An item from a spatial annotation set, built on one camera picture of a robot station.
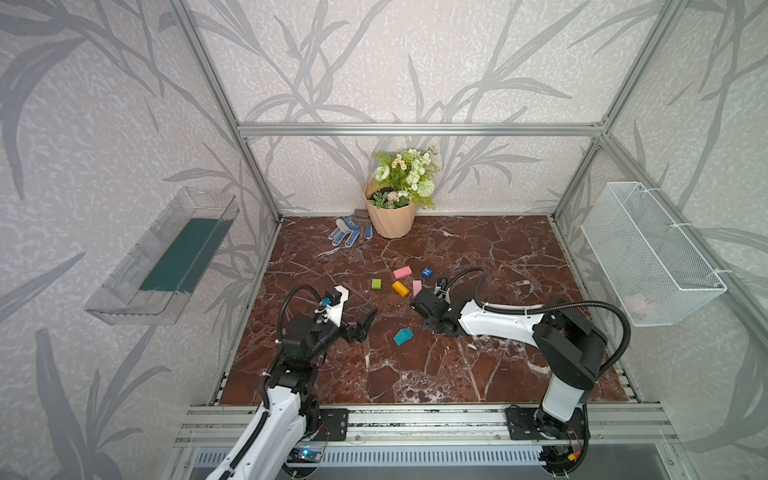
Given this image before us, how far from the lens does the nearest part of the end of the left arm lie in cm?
60

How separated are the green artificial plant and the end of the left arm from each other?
429mm

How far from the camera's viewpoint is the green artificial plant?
96cm
